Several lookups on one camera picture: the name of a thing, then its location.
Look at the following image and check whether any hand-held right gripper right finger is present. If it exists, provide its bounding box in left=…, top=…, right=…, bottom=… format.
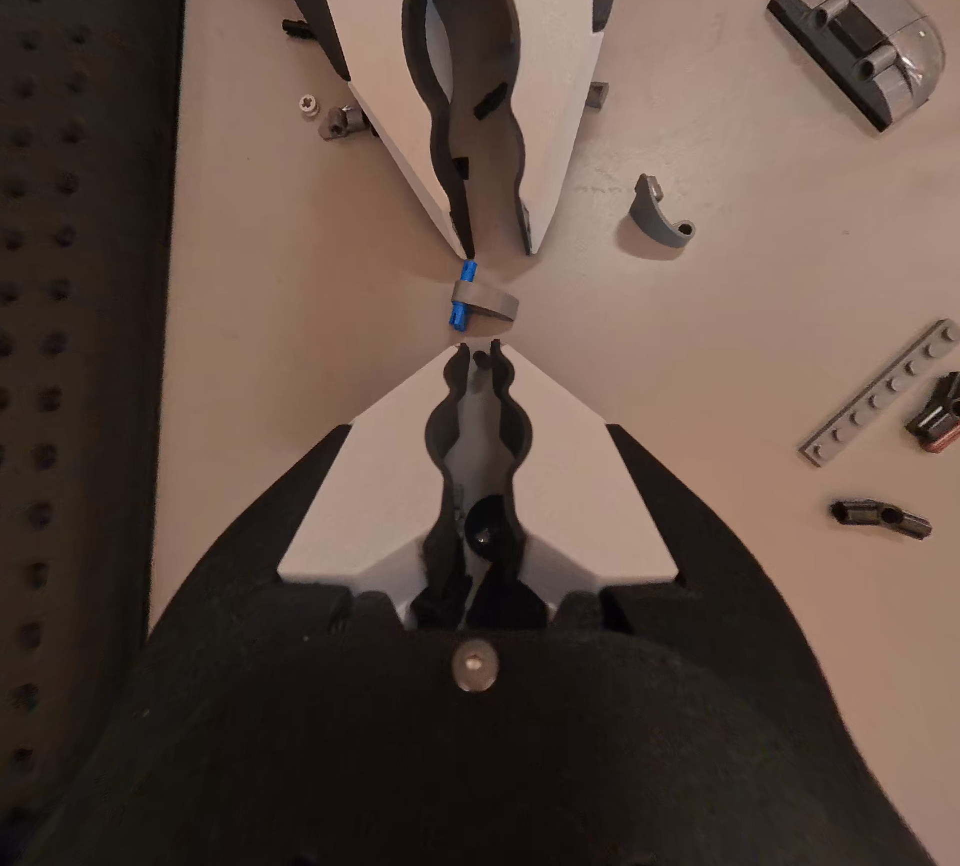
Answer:
left=489, top=339, right=681, bottom=612

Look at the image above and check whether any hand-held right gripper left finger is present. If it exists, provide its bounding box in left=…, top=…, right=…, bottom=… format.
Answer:
left=277, top=343, right=470, bottom=627

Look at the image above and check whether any blue lego pin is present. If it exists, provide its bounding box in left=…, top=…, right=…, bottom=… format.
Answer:
left=448, top=260, right=480, bottom=328

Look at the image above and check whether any black lego wheel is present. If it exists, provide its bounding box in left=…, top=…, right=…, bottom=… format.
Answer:
left=465, top=496, right=513, bottom=549

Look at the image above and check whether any grey lego arch piece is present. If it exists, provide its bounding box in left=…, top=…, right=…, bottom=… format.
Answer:
left=628, top=173, right=697, bottom=252

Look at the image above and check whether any black angled lego connector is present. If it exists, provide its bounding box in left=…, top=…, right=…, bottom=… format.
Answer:
left=830, top=498, right=933, bottom=540

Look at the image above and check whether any grey curved lego assembly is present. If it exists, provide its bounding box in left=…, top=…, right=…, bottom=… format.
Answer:
left=766, top=0, right=946, bottom=133

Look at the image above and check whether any long grey lego plate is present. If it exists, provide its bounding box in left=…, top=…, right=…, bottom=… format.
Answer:
left=798, top=318, right=960, bottom=468

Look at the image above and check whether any black and brown lego piece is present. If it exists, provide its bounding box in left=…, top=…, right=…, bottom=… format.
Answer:
left=905, top=371, right=960, bottom=453

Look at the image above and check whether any black perforated office chair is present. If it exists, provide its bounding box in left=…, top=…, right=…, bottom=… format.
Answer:
left=0, top=0, right=190, bottom=866

